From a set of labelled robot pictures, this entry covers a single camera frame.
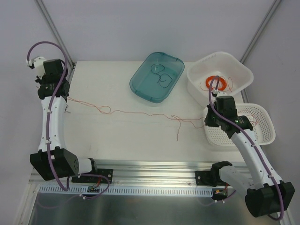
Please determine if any orange wire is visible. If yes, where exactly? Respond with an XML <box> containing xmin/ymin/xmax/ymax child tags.
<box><xmin>67</xmin><ymin>97</ymin><xmax>208</xmax><ymax>141</ymax></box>
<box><xmin>205</xmin><ymin>75</ymin><xmax>228</xmax><ymax>93</ymax></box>

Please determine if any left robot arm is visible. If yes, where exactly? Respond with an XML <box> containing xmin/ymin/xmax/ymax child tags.
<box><xmin>29</xmin><ymin>56</ymin><xmax>98</xmax><ymax>182</ymax></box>

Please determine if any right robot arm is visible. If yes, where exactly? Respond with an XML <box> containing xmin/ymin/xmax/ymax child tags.
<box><xmin>195</xmin><ymin>96</ymin><xmax>295</xmax><ymax>221</ymax></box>

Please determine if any white deep plastic basket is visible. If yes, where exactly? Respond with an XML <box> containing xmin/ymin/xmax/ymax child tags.
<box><xmin>187</xmin><ymin>52</ymin><xmax>254</xmax><ymax>107</ymax></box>

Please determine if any white perforated shallow basket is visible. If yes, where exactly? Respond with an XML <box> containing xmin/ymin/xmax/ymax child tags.
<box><xmin>204</xmin><ymin>103</ymin><xmax>276</xmax><ymax>147</ymax></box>

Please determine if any teal transparent plastic tray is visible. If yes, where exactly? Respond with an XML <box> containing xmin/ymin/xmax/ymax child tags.
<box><xmin>129</xmin><ymin>52</ymin><xmax>185</xmax><ymax>103</ymax></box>

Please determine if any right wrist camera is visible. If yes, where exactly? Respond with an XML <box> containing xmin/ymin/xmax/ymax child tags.
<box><xmin>211</xmin><ymin>88</ymin><xmax>227</xmax><ymax>98</ymax></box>

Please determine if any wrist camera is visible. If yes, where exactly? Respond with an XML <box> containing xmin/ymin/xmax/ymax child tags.
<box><xmin>26</xmin><ymin>56</ymin><xmax>46</xmax><ymax>79</ymax></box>
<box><xmin>211</xmin><ymin>88</ymin><xmax>227</xmax><ymax>98</ymax></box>

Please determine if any left aluminium frame post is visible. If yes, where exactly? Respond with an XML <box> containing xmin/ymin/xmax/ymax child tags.
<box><xmin>34</xmin><ymin>0</ymin><xmax>75</xmax><ymax>68</ymax></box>

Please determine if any aluminium frame post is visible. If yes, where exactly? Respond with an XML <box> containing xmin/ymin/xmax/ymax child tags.
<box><xmin>240</xmin><ymin>0</ymin><xmax>283</xmax><ymax>64</ymax></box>
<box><xmin>34</xmin><ymin>0</ymin><xmax>75</xmax><ymax>68</ymax></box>

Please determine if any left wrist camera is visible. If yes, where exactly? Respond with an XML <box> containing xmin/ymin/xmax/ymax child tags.
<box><xmin>26</xmin><ymin>56</ymin><xmax>46</xmax><ymax>79</ymax></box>

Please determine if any orange coiled wire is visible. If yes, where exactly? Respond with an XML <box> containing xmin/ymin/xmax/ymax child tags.
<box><xmin>205</xmin><ymin>75</ymin><xmax>228</xmax><ymax>93</ymax></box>

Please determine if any dark red wire in basket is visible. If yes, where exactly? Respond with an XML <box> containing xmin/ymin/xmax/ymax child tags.
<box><xmin>243</xmin><ymin>110</ymin><xmax>259</xmax><ymax>128</ymax></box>

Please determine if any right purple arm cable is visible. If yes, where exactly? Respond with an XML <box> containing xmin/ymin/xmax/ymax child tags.
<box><xmin>208</xmin><ymin>76</ymin><xmax>288</xmax><ymax>221</ymax></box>

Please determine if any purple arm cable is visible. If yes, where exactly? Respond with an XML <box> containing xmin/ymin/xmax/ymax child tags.
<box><xmin>27</xmin><ymin>41</ymin><xmax>111</xmax><ymax>192</ymax></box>
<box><xmin>208</xmin><ymin>76</ymin><xmax>288</xmax><ymax>221</ymax></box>

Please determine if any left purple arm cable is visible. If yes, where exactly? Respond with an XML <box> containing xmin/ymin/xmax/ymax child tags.
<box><xmin>27</xmin><ymin>41</ymin><xmax>111</xmax><ymax>192</ymax></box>

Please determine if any dark blue wire in tray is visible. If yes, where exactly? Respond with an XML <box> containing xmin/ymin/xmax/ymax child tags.
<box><xmin>150</xmin><ymin>64</ymin><xmax>173</xmax><ymax>89</ymax></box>

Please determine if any right aluminium frame post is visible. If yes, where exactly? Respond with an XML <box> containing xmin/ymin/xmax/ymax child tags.
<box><xmin>240</xmin><ymin>0</ymin><xmax>283</xmax><ymax>64</ymax></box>

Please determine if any white slotted cable duct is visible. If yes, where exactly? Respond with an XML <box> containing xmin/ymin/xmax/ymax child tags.
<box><xmin>39</xmin><ymin>185</ymin><xmax>213</xmax><ymax>197</ymax></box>

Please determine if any aluminium mounting rail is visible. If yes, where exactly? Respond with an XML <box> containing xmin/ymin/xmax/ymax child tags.
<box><xmin>29</xmin><ymin>160</ymin><xmax>249</xmax><ymax>189</ymax></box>

